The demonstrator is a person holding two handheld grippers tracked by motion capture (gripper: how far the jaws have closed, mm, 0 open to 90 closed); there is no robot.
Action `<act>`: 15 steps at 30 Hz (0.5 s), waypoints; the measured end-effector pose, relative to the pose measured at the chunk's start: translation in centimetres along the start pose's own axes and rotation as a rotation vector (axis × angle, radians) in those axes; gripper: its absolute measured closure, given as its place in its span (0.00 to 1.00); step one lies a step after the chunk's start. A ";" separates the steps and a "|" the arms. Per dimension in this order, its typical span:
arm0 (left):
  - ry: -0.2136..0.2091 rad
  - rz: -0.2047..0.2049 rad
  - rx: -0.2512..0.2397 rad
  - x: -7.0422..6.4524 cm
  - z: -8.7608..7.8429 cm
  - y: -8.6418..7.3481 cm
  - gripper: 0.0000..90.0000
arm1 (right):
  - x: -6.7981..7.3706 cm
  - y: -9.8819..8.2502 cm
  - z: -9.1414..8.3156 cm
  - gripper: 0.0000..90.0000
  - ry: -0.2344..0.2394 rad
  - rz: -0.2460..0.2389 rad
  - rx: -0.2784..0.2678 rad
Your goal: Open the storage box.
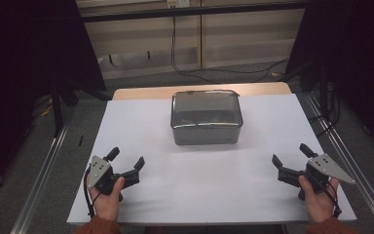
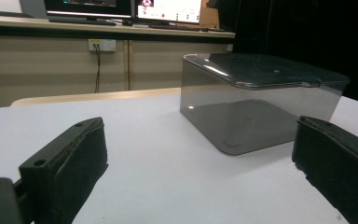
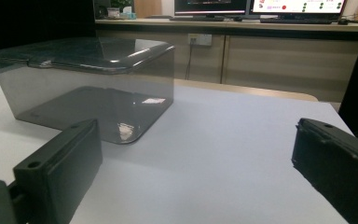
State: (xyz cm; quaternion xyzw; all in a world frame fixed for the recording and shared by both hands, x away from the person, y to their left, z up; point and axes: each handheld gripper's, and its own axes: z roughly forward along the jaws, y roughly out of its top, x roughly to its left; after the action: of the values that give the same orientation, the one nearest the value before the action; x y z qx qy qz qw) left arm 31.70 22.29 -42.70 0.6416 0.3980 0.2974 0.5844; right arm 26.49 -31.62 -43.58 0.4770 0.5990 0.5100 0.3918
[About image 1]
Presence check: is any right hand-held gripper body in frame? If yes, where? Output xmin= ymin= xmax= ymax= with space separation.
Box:
xmin=305 ymin=153 xmax=355 ymax=195

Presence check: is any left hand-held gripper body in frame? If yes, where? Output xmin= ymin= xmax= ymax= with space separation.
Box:
xmin=87 ymin=155 xmax=125 ymax=196

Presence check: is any person's left hand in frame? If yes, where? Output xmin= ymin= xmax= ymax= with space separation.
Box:
xmin=87 ymin=175 xmax=126 ymax=222

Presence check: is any person's right hand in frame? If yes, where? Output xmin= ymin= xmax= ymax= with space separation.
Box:
xmin=298 ymin=175 xmax=340 ymax=224

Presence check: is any black stand pole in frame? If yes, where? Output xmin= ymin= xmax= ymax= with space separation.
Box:
xmin=50 ymin=76 xmax=64 ymax=138

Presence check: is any white table mat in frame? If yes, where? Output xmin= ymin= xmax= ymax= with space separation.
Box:
xmin=66 ymin=93 xmax=357 ymax=226

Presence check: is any black curtain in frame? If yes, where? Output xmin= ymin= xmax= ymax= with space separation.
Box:
xmin=0 ymin=0 xmax=107 ymax=200
xmin=284 ymin=0 xmax=374 ymax=159

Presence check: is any black horizontal bar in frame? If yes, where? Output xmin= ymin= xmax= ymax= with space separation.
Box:
xmin=81 ymin=1 xmax=309 ymax=23

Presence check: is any left hand-held gripper black cable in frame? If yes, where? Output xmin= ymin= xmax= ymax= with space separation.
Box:
xmin=83 ymin=165 xmax=99 ymax=218

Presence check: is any hand-held gripper black cable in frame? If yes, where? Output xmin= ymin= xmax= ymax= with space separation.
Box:
xmin=318 ymin=180 xmax=343 ymax=218
xmin=83 ymin=165 xmax=99 ymax=218

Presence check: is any metal floor rail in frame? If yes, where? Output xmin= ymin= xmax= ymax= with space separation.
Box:
xmin=304 ymin=92 xmax=374 ymax=234
xmin=10 ymin=106 xmax=76 ymax=234

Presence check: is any right hand-held gripper black cable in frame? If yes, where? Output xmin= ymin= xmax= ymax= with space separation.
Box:
xmin=318 ymin=180 xmax=343 ymax=218

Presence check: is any bundle of black cables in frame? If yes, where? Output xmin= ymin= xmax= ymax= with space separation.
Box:
xmin=307 ymin=90 xmax=343 ymax=138

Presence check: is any long black floor cable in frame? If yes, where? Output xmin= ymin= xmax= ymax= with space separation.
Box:
xmin=169 ymin=16 xmax=290 ymax=84

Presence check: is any white wall outlet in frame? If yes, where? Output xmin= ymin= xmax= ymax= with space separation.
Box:
xmin=167 ymin=0 xmax=191 ymax=10

